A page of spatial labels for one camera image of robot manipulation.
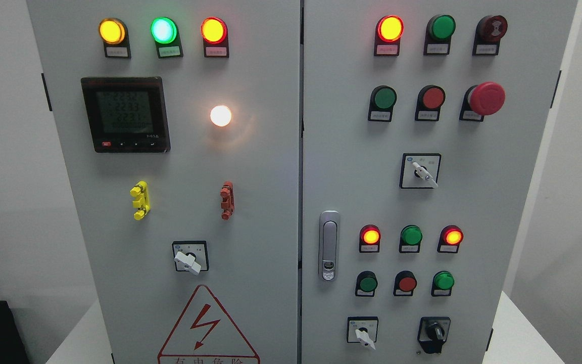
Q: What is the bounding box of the green indicator light lower middle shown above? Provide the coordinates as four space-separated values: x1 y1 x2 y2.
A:
398 225 423 253

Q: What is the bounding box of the green push button upper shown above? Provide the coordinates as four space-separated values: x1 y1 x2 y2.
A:
367 85 397 122

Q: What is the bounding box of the red indicator light lower left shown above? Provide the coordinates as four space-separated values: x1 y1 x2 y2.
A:
359 224 381 253

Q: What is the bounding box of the white selector switch bottom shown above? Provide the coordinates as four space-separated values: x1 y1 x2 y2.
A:
347 316 379 350

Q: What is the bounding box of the white lit indicator lamp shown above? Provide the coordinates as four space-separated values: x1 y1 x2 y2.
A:
210 105 232 127

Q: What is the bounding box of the black digital power meter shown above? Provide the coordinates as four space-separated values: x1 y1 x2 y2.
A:
80 76 170 154

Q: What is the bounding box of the yellow terminal connector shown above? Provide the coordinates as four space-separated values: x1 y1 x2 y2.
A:
130 180 152 221

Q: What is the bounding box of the green push button lower right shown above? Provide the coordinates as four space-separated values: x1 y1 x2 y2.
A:
430 271 455 297

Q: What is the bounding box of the grey right cabinet door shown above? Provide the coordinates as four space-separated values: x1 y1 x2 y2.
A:
301 1 577 363

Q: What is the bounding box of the red indicator light top right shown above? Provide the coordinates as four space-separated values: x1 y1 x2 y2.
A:
374 15 404 56

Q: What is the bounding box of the red indicator light lower right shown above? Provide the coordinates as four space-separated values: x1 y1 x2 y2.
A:
437 225 464 253

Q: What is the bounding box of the white selector switch upper right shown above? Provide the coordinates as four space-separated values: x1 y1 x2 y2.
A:
399 153 442 189

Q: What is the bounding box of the grey cabinet door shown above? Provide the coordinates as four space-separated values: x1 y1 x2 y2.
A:
301 1 577 363
27 1 301 363

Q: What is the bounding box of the red push button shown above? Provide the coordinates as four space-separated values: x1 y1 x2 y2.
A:
393 271 418 297
414 84 446 121

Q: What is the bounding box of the yellow indicator light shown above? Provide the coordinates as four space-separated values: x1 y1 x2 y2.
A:
99 18 131 59

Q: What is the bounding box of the red push button upper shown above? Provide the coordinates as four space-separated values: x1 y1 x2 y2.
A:
414 84 446 121

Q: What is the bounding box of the black rotary knob switch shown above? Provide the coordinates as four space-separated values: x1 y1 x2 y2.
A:
417 316 451 354

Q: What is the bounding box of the red push button lower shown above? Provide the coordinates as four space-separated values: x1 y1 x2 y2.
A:
393 271 418 297

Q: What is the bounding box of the silver door handle lock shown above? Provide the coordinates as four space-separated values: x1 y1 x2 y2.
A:
318 210 341 282

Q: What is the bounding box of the white selector switch left door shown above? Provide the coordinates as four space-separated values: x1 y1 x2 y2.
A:
172 240 209 275

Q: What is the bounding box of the red electric hazard sign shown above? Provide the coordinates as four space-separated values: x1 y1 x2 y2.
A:
157 284 261 363

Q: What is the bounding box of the green indicator light top right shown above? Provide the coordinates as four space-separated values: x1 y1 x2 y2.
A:
423 14 456 56

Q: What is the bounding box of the red emergency stop button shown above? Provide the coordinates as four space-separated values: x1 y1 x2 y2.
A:
459 81 506 122

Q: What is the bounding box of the red buzzer alarm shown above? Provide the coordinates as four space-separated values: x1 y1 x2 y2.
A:
472 15 508 56

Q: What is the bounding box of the grey left cabinet door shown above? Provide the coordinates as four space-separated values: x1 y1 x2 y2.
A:
27 1 301 363

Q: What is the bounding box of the white selector switch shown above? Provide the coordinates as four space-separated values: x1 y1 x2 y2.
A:
399 153 442 189
347 316 379 350

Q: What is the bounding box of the green push button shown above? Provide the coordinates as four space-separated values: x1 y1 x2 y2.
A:
367 85 397 122
354 271 378 297
430 271 455 297

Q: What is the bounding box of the lit green indicator light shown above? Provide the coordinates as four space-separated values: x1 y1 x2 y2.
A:
150 17 184 59

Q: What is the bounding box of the green push button lower left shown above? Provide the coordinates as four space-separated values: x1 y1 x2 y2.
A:
354 271 378 297

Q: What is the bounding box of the red indicator light left door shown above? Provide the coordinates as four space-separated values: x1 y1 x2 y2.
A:
201 17 229 58

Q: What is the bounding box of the red terminal connector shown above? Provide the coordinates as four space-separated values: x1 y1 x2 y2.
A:
220 180 235 220

